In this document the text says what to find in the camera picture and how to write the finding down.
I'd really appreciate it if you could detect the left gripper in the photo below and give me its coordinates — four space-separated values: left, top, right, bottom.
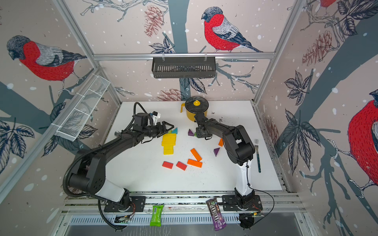
142 121 174 138

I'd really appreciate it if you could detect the long yellow rectangle block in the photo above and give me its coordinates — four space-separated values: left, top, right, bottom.
164 133 176 138

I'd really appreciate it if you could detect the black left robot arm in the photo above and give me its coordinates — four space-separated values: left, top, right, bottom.
62 112 174 207

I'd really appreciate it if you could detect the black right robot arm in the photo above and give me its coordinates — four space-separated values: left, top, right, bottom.
195 113 259 210

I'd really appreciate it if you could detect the orange upright block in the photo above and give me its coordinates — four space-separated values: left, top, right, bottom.
191 148 202 162

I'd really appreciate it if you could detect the yellow pot with lid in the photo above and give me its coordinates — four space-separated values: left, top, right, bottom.
180 96 209 122

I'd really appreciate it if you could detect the orange slanted block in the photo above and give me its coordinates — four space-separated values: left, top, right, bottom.
187 159 202 168

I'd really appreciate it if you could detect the green snack packet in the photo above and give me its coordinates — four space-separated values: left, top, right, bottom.
150 205 164 227

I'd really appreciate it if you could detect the purple m&m candy packet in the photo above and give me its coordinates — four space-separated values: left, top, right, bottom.
206 198 226 231

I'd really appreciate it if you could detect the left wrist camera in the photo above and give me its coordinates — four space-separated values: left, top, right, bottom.
150 111 161 123

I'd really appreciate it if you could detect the fork with teal handle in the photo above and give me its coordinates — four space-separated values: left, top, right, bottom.
254 139 261 173

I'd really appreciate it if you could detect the black wire shelf basket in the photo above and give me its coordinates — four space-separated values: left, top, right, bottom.
152 57 216 79

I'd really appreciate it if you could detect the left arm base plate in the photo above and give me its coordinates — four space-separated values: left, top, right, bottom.
104 196 146 213

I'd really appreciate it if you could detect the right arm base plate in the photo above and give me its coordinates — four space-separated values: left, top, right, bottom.
220 195 263 211

